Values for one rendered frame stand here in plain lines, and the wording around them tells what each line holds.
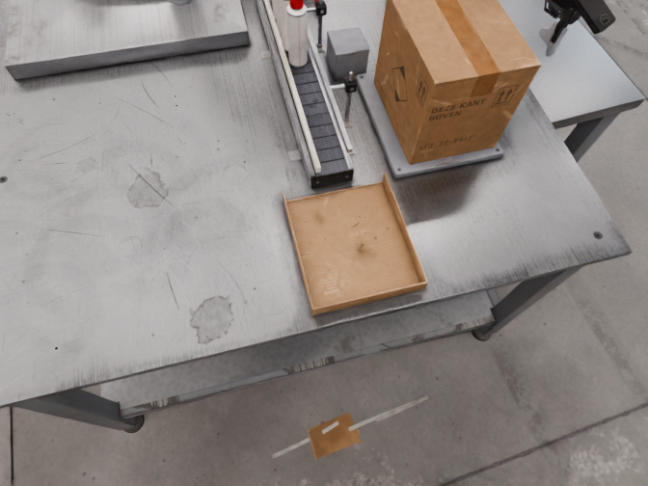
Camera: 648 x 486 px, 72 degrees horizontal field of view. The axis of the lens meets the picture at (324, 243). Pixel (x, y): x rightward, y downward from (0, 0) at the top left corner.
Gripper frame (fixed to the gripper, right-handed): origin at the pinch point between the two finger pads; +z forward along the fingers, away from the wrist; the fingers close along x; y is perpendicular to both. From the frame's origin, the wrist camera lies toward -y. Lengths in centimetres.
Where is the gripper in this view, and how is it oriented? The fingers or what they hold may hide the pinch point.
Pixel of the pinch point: (572, 37)
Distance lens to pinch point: 146.1
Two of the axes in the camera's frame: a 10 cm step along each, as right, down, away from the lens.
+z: 3.7, 2.0, 9.1
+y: -5.5, -7.3, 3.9
